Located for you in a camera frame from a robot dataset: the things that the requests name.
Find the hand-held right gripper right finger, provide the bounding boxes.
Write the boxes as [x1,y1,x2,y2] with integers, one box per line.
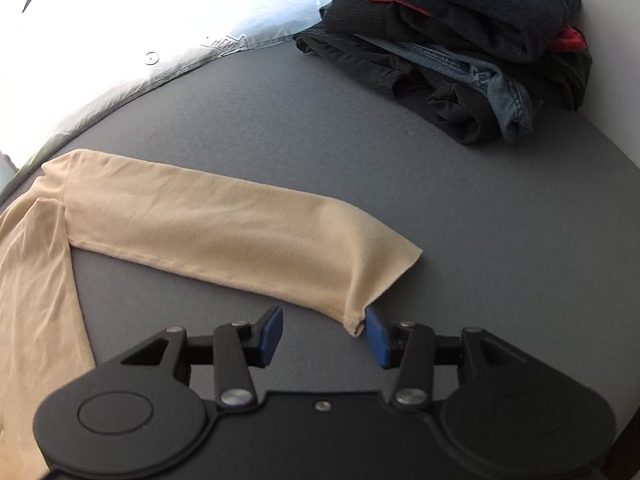
[365,306,547,407]

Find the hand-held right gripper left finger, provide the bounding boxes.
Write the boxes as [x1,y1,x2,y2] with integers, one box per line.
[96,305,285,409]

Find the beige long-sleeve shirt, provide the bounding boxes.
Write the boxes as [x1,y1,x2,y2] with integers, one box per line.
[0,149,423,480]

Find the pile of dark folded clothes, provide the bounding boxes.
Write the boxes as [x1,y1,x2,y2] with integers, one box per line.
[320,0,594,113]

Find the black pants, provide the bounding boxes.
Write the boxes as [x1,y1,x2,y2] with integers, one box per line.
[294,30,507,145]

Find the blue denim jeans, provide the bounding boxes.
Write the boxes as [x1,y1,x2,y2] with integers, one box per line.
[379,40,544,146]

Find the silver plastic sheet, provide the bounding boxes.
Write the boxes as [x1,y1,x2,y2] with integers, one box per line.
[0,0,353,197]

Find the dark navy sweater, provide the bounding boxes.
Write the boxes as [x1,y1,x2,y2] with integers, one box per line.
[336,0,583,63]

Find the red garment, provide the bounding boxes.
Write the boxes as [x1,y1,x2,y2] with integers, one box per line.
[356,0,587,52]

